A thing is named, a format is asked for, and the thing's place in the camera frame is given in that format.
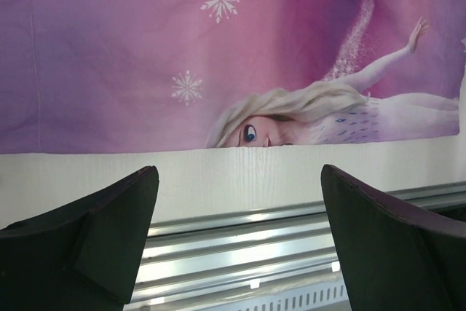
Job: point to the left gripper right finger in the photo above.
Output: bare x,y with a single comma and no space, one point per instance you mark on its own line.
393,254

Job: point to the aluminium mounting rail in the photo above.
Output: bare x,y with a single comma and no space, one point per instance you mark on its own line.
256,251

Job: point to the purple printed cloth placemat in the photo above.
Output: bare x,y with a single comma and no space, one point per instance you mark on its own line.
134,76

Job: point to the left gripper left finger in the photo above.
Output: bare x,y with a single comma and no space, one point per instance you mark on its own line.
85,253

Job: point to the perforated cable duct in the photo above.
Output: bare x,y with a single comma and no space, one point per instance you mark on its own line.
320,296

